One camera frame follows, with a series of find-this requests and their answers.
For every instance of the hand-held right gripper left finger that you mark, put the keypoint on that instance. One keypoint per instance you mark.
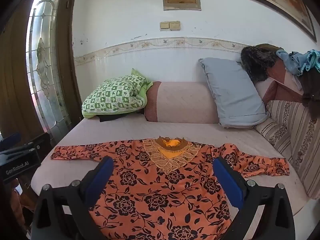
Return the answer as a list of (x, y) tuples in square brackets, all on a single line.
[(100, 177)]

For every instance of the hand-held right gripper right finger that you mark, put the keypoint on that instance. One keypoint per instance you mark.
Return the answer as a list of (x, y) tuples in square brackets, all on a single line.
[(228, 182)]

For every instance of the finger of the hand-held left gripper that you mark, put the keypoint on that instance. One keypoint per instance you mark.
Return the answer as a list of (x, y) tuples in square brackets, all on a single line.
[(11, 140)]

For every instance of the orange black floral blouse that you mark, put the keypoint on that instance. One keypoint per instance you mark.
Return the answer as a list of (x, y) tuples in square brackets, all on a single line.
[(155, 192)]

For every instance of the light blue clothes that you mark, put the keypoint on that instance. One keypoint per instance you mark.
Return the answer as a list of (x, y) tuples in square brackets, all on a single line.
[(295, 60)]

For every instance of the bed with pale quilted sheet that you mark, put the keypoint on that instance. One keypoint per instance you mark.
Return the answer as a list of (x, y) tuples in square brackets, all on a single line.
[(200, 132)]

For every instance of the wooden door with leaded glass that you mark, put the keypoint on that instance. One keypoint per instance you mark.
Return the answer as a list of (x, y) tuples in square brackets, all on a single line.
[(15, 80)]

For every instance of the green white patterned pillow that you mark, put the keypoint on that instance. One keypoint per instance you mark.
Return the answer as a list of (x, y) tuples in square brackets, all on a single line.
[(112, 95)]

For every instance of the striped floral cushion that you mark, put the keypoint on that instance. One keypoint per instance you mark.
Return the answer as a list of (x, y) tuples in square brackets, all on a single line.
[(295, 130)]

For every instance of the grey-blue pillow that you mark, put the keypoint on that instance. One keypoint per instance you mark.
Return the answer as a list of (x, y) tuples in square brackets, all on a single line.
[(232, 95)]

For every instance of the pink brown bolster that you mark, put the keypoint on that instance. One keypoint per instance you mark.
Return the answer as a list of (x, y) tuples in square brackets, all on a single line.
[(185, 102)]

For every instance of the pink brown cushion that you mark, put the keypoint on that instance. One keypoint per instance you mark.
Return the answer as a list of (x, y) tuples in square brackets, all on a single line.
[(282, 87)]

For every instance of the dark furry cloth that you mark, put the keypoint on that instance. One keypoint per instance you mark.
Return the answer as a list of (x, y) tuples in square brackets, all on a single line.
[(255, 62)]

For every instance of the dark brown garment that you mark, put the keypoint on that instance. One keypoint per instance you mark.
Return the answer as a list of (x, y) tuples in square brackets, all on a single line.
[(311, 90)]

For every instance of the beige wall switch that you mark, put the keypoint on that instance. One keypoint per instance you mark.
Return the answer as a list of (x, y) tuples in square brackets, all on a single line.
[(175, 25), (164, 26)]

